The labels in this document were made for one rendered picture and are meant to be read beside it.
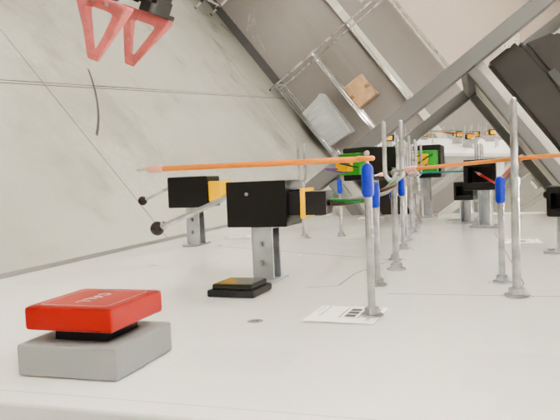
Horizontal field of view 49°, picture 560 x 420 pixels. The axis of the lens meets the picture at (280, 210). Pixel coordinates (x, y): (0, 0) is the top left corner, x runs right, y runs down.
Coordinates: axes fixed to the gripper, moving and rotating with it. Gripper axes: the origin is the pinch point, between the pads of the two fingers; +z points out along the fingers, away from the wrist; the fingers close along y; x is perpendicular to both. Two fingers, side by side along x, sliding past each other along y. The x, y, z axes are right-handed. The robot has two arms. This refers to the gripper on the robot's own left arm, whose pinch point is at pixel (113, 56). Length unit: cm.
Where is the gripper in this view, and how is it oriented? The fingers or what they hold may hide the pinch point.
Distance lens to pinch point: 84.0
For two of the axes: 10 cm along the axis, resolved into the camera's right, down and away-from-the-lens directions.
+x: -9.1, -3.8, 1.5
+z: -3.4, 9.1, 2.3
